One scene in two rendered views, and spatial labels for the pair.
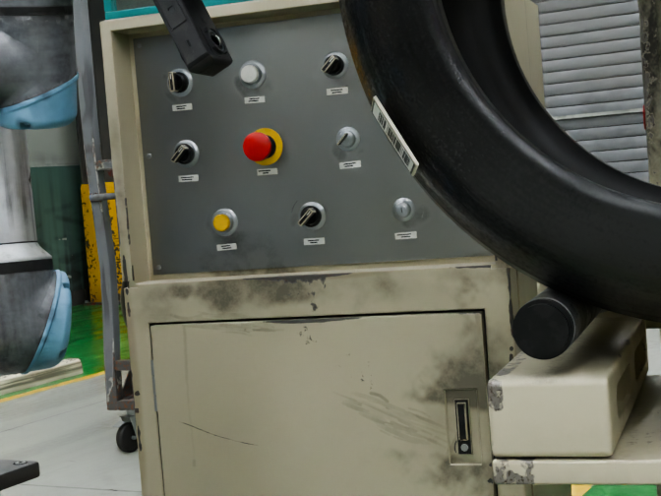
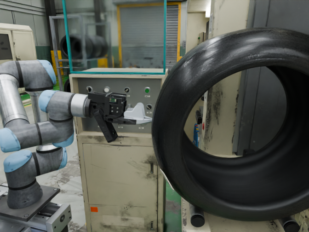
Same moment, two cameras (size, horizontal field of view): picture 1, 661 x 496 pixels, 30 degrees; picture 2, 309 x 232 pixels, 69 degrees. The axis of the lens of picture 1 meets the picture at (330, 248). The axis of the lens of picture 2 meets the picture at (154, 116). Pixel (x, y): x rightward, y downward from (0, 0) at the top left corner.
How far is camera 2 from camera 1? 0.56 m
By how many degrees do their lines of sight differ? 19
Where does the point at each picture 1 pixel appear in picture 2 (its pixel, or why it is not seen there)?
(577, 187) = (213, 200)
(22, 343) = (55, 167)
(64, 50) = (71, 128)
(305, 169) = not seen: hidden behind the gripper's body
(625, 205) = (223, 205)
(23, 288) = (55, 155)
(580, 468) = not seen: outside the picture
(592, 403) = not seen: outside the picture
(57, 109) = (69, 142)
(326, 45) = (125, 85)
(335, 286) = (125, 139)
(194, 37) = (109, 135)
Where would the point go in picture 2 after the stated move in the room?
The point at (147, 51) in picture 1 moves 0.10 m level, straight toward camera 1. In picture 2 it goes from (80, 81) to (82, 83)
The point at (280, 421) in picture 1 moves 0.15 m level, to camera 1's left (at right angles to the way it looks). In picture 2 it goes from (112, 165) to (88, 167)
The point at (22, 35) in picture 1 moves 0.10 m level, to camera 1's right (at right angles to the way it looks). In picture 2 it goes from (59, 127) to (91, 124)
